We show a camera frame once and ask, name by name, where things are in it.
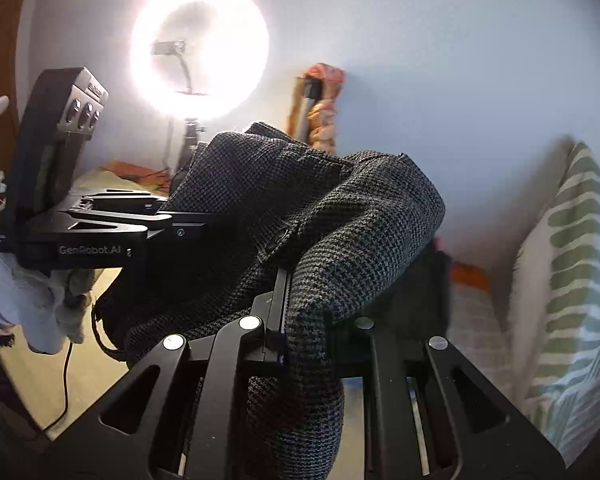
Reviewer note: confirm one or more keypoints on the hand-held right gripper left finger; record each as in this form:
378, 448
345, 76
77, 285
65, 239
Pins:
281, 310

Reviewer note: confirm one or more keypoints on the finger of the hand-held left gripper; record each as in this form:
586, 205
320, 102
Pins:
120, 200
180, 225

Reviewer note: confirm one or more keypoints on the grey houndstooth pants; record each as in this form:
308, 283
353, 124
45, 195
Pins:
280, 200

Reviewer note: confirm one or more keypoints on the small black tripod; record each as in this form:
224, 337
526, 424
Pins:
190, 135

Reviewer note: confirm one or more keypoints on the green patterned white pillow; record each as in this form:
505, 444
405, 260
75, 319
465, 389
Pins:
575, 260

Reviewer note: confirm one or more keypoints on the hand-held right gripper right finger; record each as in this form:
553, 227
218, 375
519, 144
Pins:
375, 355

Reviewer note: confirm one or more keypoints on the person's left hand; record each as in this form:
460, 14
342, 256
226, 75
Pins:
35, 305

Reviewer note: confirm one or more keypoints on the black phone clamp gooseneck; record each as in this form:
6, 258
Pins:
172, 49

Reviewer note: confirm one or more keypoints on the folded black pants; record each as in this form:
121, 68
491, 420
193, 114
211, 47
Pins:
427, 290

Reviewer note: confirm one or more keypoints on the folded silver tripod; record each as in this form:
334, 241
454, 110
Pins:
310, 105

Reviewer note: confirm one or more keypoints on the pale checked bed sheet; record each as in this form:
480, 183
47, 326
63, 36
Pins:
480, 330

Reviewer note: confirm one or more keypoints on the brown furry board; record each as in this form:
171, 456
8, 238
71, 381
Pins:
295, 105

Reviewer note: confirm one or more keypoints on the colourful knotted scarf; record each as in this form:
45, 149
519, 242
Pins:
325, 120

